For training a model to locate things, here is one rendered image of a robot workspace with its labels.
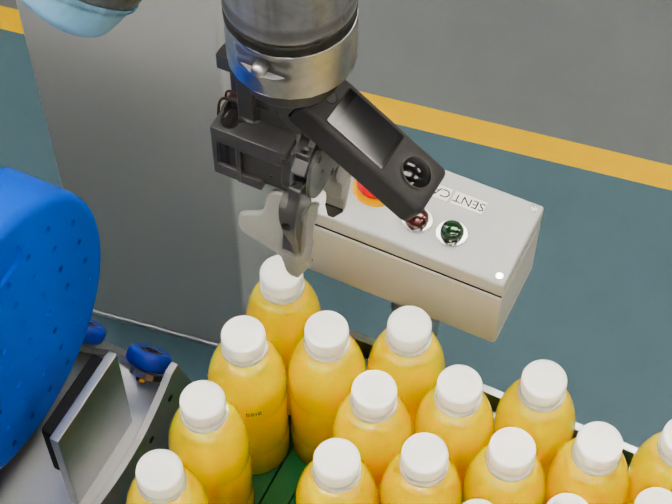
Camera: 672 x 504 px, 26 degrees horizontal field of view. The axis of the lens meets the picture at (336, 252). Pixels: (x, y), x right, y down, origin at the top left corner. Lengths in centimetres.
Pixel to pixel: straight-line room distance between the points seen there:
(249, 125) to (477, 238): 35
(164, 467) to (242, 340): 14
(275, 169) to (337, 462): 27
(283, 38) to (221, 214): 130
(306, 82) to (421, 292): 45
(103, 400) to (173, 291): 112
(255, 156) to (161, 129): 106
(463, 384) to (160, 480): 27
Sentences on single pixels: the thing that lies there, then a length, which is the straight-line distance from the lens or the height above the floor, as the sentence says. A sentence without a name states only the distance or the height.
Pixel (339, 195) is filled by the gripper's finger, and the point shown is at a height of 127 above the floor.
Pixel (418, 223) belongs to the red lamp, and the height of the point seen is 111.
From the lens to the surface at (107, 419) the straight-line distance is 138.
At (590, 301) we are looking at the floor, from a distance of 265.
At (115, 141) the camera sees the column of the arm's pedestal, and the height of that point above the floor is 52.
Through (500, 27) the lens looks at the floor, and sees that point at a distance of 306.
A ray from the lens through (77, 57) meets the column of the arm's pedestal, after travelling 207.
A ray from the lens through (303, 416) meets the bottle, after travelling 135.
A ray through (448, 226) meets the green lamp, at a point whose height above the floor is 111.
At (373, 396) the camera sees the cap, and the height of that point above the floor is 111.
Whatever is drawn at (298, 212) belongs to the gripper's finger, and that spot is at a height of 133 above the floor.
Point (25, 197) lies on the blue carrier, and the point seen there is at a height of 122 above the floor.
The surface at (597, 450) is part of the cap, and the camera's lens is 123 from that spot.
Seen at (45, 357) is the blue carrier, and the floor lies 103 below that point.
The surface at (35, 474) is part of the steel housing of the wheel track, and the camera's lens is 143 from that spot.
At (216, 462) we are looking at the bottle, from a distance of 127.
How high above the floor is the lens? 218
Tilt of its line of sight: 55 degrees down
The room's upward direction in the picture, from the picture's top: straight up
